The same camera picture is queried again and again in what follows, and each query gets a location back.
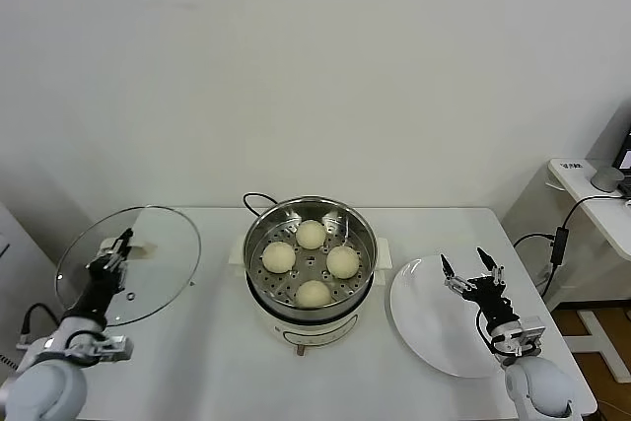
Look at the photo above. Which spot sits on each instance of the perforated steel steamer basket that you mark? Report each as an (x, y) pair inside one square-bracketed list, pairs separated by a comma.
[(367, 256)]

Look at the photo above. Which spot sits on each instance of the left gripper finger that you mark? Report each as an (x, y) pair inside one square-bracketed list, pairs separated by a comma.
[(111, 249), (126, 246)]

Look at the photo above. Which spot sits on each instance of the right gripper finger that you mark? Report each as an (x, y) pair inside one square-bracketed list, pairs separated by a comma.
[(456, 285), (497, 274)]

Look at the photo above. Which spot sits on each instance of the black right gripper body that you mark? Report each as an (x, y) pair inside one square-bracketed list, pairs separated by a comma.
[(490, 300)]

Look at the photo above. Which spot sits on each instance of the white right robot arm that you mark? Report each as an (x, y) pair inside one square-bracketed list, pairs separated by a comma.
[(542, 389)]

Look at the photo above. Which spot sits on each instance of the white round plate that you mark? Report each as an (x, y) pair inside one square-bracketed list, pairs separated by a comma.
[(429, 317)]

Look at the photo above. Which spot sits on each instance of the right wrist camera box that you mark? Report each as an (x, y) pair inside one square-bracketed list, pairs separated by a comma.
[(527, 334)]

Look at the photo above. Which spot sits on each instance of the dark laptop computer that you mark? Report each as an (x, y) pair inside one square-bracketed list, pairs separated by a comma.
[(625, 155)]

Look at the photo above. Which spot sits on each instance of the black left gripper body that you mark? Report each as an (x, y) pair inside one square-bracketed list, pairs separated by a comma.
[(103, 283)]

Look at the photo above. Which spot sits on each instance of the cream electric cooker base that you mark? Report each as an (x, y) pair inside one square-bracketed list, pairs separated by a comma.
[(315, 329)]

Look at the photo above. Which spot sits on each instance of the grey round desk gadget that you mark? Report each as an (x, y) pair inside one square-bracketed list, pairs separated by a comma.
[(606, 179)]

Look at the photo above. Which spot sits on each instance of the white steamed baozi bun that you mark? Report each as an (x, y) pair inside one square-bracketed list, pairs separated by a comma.
[(310, 234), (312, 294), (342, 262), (279, 257)]

